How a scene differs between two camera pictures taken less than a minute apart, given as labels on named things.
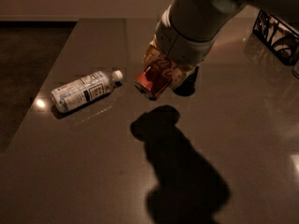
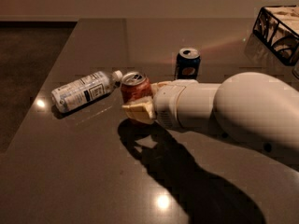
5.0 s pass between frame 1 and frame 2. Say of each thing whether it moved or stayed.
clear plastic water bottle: stayed
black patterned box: stayed
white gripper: moved
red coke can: moved
